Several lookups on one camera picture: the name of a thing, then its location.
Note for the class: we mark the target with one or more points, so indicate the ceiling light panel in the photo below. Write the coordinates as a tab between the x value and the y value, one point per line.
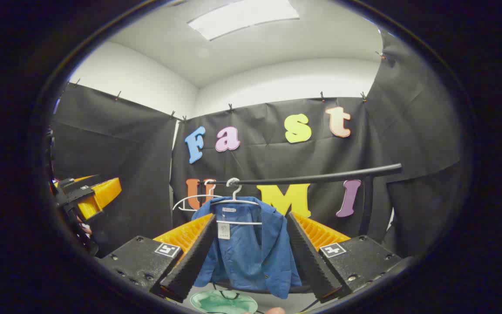
242	17

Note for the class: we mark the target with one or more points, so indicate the black backdrop cloth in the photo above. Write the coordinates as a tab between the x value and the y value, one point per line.
268	161

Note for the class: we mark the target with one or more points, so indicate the black clothes rack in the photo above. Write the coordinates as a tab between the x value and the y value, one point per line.
320	178

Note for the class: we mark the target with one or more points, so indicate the white plastic hanger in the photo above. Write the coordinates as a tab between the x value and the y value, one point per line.
181	201
235	198

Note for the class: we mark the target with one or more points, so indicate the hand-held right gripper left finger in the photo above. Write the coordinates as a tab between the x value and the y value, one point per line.
192	261

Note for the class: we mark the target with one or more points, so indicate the green mesh laundry hamper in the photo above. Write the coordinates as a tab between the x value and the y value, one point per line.
222	303

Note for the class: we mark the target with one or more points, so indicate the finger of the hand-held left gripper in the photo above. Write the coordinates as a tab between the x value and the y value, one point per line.
96	194

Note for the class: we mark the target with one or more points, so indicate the blue shirt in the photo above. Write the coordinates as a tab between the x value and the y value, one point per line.
251	253

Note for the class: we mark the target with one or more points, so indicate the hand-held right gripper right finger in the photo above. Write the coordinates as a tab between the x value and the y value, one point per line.
312	261

